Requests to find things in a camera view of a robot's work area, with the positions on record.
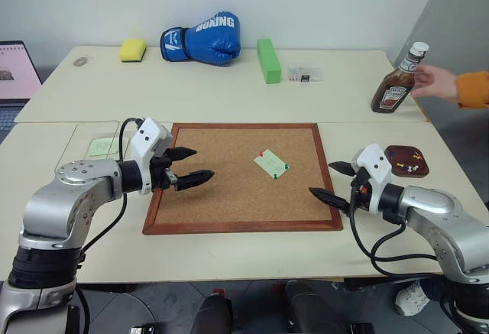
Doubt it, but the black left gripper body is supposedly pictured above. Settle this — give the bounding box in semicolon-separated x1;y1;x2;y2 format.
149;148;180;193

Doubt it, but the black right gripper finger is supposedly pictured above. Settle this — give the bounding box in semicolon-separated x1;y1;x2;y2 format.
328;161;359;177
308;186;351;217

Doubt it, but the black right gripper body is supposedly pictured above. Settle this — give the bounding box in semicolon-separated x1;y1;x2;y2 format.
350;167;372;213

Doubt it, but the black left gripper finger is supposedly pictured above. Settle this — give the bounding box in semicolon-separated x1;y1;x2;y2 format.
167;146;198;162
176;170;215;191

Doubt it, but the brown sauce bottle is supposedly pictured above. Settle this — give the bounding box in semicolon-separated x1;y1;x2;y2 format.
370;41;430;115

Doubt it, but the wood-framed cork board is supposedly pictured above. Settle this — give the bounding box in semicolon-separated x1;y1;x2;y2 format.
141;122;345;235

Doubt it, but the light green paper note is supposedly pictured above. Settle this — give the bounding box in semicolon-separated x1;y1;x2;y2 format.
252;148;292;180

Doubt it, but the person's bare hand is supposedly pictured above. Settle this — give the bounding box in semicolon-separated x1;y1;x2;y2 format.
412;64;459;103

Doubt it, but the brown tray of pushpins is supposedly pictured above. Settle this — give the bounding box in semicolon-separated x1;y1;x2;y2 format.
383;144;431;179

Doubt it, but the clear plastic tray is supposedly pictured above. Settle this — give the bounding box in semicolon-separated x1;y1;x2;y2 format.
55;120;131;171

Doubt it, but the dark rounded shape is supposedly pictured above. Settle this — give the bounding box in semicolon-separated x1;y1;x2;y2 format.
189;293;235;334
283;279;347;334

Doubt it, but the yellow sponge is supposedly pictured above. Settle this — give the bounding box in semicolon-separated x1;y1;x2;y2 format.
118;37;148;64

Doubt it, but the blue boxing glove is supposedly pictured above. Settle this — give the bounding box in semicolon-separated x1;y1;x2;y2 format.
159;9;243;67

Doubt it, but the white sneaker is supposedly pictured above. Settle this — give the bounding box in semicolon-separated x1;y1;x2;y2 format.
394;280;432;317

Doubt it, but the green rectangular block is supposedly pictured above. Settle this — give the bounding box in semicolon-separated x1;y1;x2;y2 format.
256;37;283;85

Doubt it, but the open laptop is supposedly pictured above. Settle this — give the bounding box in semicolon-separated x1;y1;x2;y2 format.
0;40;44;133

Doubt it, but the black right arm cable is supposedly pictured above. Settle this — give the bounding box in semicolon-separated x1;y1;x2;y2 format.
348;195;442;278

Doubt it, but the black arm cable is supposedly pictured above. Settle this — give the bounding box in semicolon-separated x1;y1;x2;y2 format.
74;117;142;334
348;195;442;278

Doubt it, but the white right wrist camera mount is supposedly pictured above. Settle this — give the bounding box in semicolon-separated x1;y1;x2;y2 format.
350;143;393;213

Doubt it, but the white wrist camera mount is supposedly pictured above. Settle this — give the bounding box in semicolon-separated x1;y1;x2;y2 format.
350;143;393;213
131;117;173;196

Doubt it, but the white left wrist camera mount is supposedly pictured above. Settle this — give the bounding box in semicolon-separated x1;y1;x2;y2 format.
131;117;173;196

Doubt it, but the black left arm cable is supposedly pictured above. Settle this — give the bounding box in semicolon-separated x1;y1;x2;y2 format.
74;117;142;334

